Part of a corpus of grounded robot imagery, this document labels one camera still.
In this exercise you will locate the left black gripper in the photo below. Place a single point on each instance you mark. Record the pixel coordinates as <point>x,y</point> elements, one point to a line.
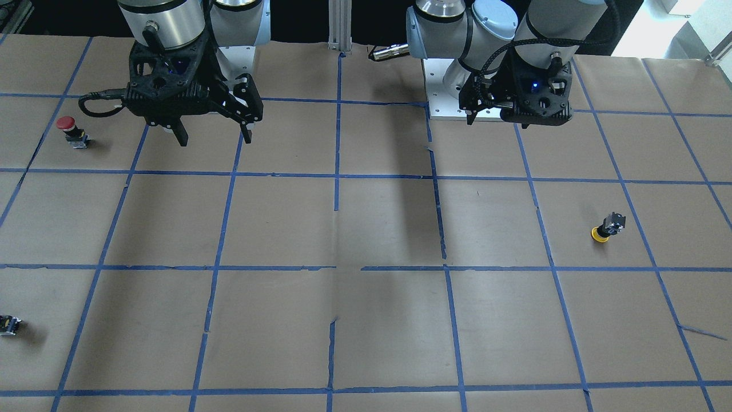
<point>506,75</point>

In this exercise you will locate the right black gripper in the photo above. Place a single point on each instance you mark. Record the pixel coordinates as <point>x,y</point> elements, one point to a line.
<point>206,71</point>

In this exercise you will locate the yellow push button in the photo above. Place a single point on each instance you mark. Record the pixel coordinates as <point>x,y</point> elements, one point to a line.
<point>612,225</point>

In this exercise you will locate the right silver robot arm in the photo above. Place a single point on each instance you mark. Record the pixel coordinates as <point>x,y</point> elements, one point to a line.
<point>237,28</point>

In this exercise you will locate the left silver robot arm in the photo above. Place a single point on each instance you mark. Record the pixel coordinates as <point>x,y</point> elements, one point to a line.
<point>484,63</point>

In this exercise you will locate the red push button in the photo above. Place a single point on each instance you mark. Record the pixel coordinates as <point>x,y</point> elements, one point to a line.
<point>75,136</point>

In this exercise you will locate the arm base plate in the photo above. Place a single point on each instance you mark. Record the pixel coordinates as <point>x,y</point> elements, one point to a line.
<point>443,80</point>

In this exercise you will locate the aluminium frame post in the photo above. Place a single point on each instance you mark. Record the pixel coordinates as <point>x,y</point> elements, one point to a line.
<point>339,17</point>

